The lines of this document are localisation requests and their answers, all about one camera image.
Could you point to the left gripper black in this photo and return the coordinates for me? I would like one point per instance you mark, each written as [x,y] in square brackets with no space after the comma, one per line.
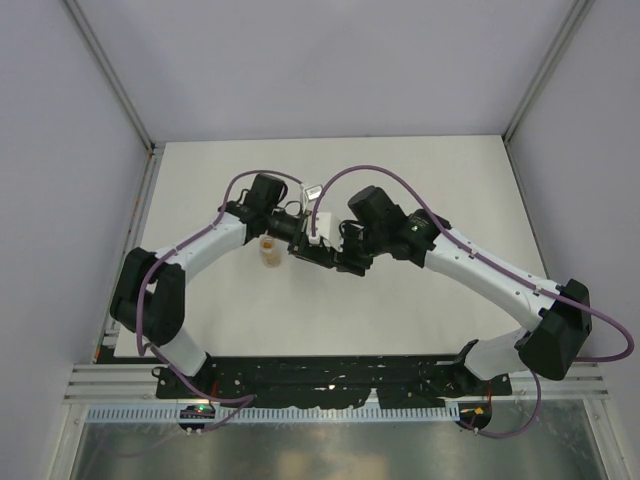
[300,246]

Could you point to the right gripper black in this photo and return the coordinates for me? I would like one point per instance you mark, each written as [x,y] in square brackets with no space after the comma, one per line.
[347,262]

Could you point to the clear pill bottle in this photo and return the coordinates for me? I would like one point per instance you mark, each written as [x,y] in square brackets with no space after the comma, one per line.
[270,251]

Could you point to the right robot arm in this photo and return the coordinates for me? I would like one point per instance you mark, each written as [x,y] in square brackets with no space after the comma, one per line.
[553,326]

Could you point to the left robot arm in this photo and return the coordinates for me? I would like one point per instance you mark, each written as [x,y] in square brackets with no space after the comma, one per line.
[150,294]

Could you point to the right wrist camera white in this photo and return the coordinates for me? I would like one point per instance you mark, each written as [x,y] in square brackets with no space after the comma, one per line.
[325,227]

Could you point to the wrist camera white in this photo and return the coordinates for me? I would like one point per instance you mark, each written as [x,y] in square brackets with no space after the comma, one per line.
[309,194]
[325,227]

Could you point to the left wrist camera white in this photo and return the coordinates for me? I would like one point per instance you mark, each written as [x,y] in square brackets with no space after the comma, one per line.
[309,194]

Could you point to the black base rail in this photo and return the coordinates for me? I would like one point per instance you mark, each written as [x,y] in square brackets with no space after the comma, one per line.
[343,382]

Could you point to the white slotted cable duct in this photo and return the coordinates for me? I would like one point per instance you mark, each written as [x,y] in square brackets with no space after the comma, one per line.
[138,413]

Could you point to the left aluminium frame post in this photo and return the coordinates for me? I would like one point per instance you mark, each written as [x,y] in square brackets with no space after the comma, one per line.
[88,35]

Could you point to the aluminium frame post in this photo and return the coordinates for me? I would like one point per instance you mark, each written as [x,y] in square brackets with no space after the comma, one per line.
[560,42]
[88,35]

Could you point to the right aluminium frame post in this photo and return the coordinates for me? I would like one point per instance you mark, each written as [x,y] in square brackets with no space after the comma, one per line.
[560,42]

